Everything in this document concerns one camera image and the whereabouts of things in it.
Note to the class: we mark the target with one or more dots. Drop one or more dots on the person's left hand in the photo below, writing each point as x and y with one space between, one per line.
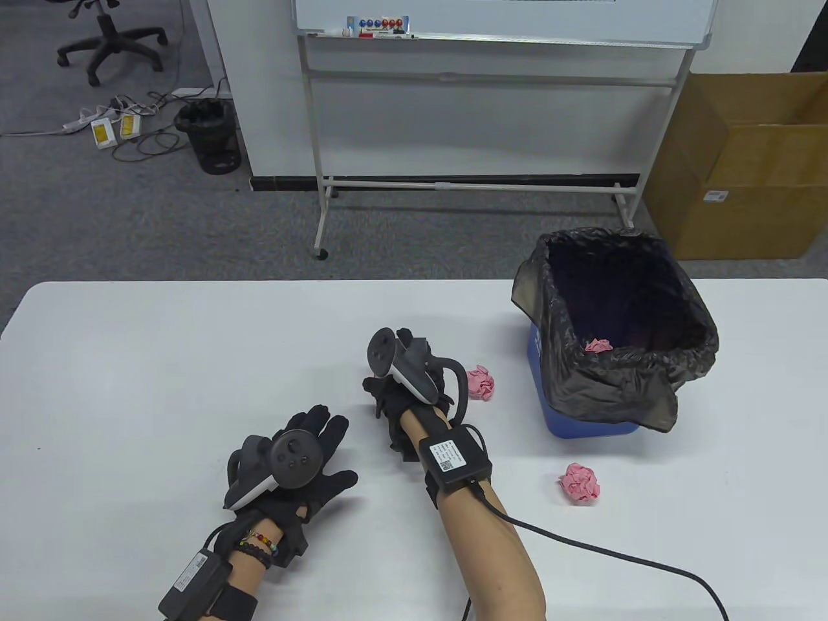
330 433

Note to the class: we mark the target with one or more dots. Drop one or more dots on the black office chair base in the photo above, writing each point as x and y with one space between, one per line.
107 45

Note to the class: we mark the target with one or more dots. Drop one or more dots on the black wrist sensor box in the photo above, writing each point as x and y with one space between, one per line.
453 459
194 582

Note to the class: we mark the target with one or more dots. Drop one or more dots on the white charger with yellow label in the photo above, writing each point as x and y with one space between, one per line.
130 126
103 134

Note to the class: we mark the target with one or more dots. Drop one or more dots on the whiteboard marker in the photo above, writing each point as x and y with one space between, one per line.
337 32
388 37

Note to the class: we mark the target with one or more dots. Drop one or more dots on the black mesh wastebasket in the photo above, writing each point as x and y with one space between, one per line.
210 142

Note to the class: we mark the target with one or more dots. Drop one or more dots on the brown cardboard box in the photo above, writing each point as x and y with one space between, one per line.
763 194

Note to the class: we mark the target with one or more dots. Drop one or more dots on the grey handheld controller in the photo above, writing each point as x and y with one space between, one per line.
411 375
291 458

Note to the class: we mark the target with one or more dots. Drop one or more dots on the blue recycling bin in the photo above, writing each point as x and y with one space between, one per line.
569 424

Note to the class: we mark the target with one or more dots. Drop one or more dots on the right grey handheld controller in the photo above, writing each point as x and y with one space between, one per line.
411 375

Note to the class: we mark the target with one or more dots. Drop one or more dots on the pink paper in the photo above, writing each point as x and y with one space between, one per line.
598 345
482 385
580 484

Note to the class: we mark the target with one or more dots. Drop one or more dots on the black left wrist sensor box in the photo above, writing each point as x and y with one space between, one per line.
194 582

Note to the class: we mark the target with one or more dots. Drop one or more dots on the left grey handheld controller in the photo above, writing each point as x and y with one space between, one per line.
291 458

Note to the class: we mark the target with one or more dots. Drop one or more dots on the white power strip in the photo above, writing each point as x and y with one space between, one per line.
81 119

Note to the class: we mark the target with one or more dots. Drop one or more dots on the black right wrist sensor box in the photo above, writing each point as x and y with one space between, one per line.
453 459

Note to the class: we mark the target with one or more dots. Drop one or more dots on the person's right forearm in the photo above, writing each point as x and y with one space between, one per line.
491 569

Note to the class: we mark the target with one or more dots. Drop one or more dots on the blue bin with black bag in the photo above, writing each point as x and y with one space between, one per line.
621 388

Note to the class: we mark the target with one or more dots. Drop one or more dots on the person's left forearm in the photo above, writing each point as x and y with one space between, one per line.
252 577

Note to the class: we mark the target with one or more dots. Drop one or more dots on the pack of round magnets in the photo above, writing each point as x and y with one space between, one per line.
378 24

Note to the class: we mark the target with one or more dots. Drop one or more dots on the whiteboard on metal stand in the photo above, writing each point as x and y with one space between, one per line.
517 19

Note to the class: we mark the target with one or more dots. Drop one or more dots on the person's right hand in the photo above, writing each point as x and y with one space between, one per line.
388 401

